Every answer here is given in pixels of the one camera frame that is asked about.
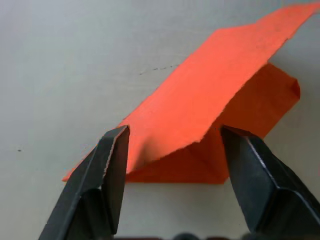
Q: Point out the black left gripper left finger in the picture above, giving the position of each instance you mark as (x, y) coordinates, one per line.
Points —
(90, 190)

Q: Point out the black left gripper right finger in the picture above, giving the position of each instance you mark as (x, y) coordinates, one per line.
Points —
(270, 195)

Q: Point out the orange paper sheet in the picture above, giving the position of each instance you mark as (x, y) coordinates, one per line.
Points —
(200, 100)

